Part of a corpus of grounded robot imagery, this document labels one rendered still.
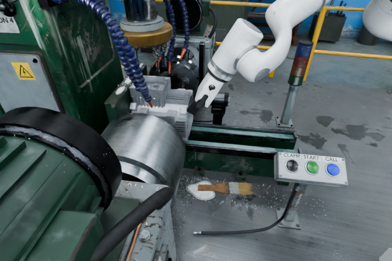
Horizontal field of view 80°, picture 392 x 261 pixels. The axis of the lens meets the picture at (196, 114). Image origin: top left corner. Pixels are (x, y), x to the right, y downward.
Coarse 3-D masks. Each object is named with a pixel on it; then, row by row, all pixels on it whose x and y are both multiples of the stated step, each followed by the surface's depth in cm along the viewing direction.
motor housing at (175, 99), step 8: (168, 96) 82; (176, 96) 81; (184, 96) 81; (192, 96) 92; (168, 104) 81; (176, 104) 81; (184, 104) 81; (136, 112) 82; (152, 112) 81; (160, 112) 81; (176, 120) 79; (184, 120) 79; (176, 128) 80; (184, 128) 80; (184, 136) 82
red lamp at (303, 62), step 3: (294, 57) 100; (297, 57) 98; (300, 57) 97; (303, 57) 96; (306, 57) 96; (309, 57) 97; (294, 60) 100; (297, 60) 98; (300, 60) 97; (303, 60) 97; (306, 60) 97; (294, 63) 100; (297, 63) 99; (300, 63) 98; (303, 63) 98; (306, 63) 98; (300, 66) 99; (303, 66) 99
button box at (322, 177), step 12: (276, 156) 63; (288, 156) 61; (300, 156) 61; (312, 156) 61; (324, 156) 61; (276, 168) 62; (300, 168) 60; (324, 168) 60; (276, 180) 63; (288, 180) 61; (300, 180) 59; (312, 180) 59; (324, 180) 59; (336, 180) 58
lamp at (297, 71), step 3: (294, 66) 101; (297, 66) 99; (306, 66) 100; (291, 69) 103; (294, 69) 101; (297, 69) 100; (300, 69) 100; (303, 69) 100; (291, 72) 103; (294, 72) 102; (297, 72) 101; (300, 72) 100; (303, 72) 101; (294, 75) 102; (297, 75) 101; (300, 75) 101; (303, 75) 102
